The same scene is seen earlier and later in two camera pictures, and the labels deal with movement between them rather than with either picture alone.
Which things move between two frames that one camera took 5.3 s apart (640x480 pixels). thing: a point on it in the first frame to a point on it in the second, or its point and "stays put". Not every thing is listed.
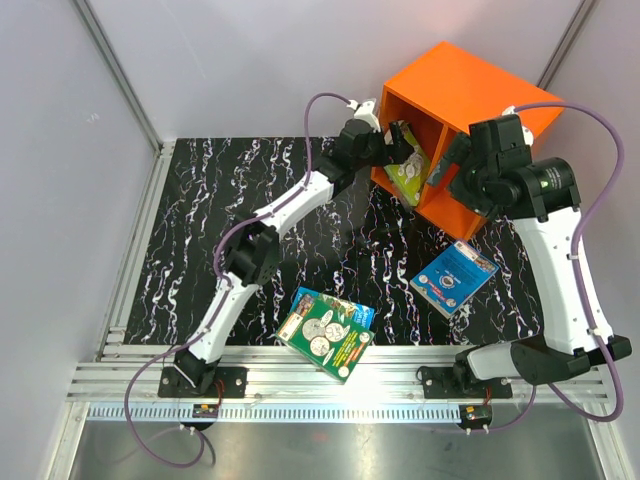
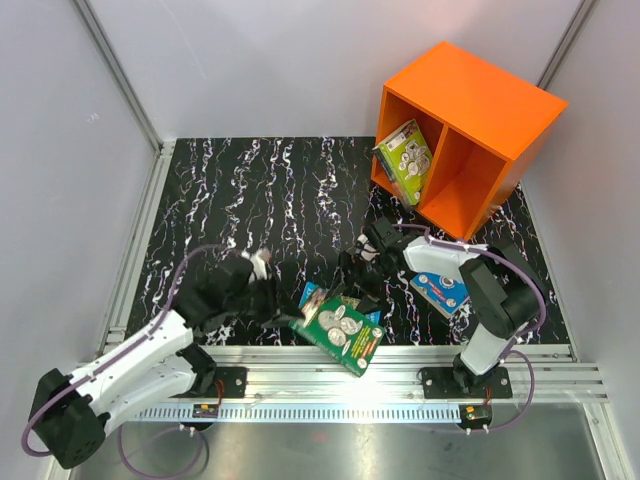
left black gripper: (395, 152) to (279, 306)
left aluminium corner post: (157, 177) stays put
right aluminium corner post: (566, 44) stays put
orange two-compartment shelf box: (440, 95) stays put
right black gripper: (457, 153) to (353, 265)
